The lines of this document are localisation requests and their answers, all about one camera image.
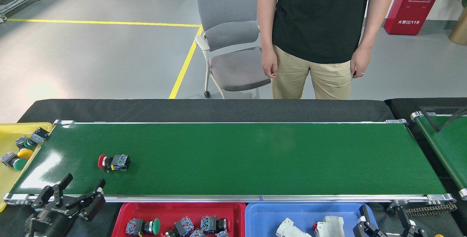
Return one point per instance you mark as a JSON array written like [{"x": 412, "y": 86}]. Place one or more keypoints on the blue plastic tray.
[{"x": 266, "y": 215}]

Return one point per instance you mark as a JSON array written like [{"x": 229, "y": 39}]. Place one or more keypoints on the white circuit breaker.
[
  {"x": 290, "y": 229},
  {"x": 330, "y": 226}
]

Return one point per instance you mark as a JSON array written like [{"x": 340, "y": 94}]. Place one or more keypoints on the person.
[{"x": 321, "y": 18}]

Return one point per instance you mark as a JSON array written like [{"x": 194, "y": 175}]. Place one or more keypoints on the black guide frame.
[{"x": 439, "y": 130}]

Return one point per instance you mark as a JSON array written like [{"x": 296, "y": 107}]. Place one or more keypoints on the person's right hand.
[{"x": 269, "y": 62}]

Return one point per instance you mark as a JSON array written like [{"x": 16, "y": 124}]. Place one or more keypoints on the red plastic tray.
[{"x": 160, "y": 211}]

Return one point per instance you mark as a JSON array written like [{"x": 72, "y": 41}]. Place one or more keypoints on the green conveyor belt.
[
  {"x": 448, "y": 146},
  {"x": 237, "y": 156}
]

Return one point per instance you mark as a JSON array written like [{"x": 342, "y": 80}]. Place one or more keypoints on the grey office chair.
[{"x": 227, "y": 9}]

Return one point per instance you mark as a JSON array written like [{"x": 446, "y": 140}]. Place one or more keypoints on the red fire extinguisher cabinet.
[{"x": 412, "y": 11}]

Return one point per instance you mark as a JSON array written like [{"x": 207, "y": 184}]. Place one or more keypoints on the potted plant in gold pot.
[{"x": 460, "y": 29}]

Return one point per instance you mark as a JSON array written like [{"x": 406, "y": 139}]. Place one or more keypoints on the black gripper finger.
[
  {"x": 412, "y": 231},
  {"x": 363, "y": 229}
]

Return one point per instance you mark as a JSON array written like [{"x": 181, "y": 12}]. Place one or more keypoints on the person's left forearm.
[{"x": 374, "y": 22}]

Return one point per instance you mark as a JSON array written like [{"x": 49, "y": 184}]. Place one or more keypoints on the yellow plastic tray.
[{"x": 7, "y": 182}]

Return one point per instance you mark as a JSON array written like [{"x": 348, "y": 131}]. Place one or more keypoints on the person's left hand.
[{"x": 361, "y": 62}]

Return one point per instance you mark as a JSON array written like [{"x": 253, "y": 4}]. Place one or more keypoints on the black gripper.
[{"x": 51, "y": 220}]

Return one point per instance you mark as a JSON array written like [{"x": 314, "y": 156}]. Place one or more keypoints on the person's right forearm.
[{"x": 267, "y": 22}]

